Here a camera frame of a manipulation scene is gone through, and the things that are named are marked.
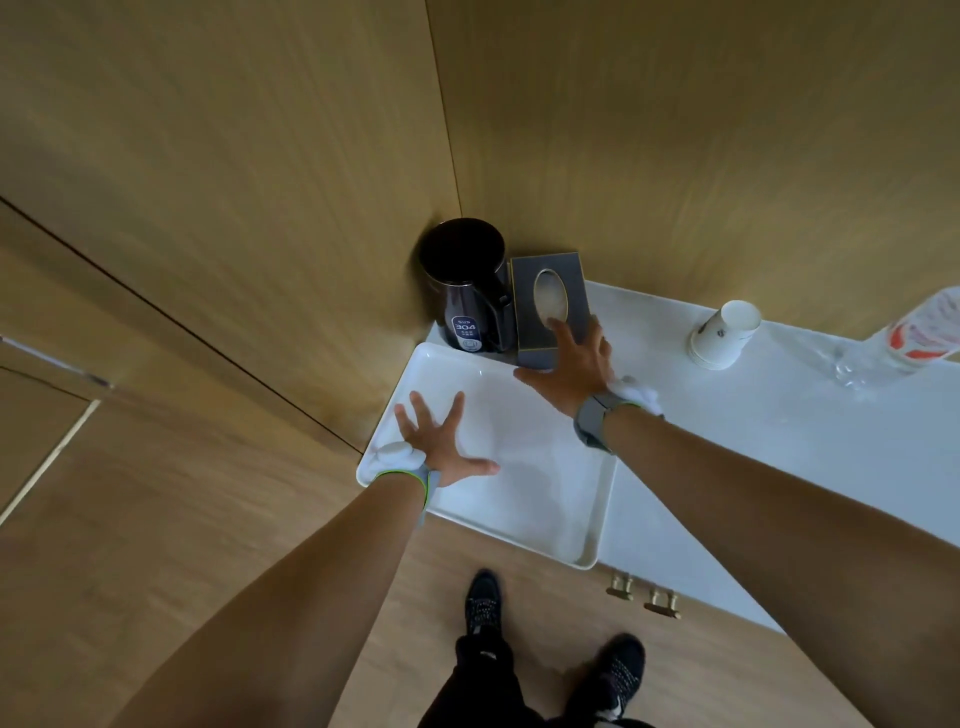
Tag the white tissue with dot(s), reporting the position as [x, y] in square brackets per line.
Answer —
[550, 292]

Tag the white wrist tracker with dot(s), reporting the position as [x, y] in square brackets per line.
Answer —
[394, 454]
[637, 394]

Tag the black left shoe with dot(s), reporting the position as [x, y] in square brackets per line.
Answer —
[484, 604]

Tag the person's right hand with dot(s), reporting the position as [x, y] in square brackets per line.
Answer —
[581, 375]

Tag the black electric kettle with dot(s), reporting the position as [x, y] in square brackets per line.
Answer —
[465, 292]

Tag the grey tissue box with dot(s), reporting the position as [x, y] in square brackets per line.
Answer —
[525, 300]

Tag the white rectangular tray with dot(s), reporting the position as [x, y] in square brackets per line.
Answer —
[525, 465]

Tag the black shoe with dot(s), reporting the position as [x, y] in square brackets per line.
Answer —
[622, 671]
[484, 604]

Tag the black right shoe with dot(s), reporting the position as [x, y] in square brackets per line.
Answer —
[622, 671]

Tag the white paper cup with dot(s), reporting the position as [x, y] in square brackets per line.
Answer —
[724, 337]

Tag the person's left forearm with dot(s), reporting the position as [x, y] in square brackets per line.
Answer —
[300, 615]

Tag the person's right forearm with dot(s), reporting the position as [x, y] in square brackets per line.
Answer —
[787, 540]

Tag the person's left hand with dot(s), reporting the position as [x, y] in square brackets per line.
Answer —
[442, 454]

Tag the grey wristband green edge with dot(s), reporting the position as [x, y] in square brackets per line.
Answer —
[429, 487]

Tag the person's left thumb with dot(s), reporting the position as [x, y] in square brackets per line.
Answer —
[478, 469]

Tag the person's left middle finger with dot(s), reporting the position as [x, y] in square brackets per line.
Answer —
[427, 412]

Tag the clear plastic bottle red label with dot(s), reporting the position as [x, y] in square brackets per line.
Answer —
[911, 337]

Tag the person's right thumb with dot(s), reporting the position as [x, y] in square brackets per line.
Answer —
[535, 379]

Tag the black trousers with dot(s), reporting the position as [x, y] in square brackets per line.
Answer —
[472, 690]

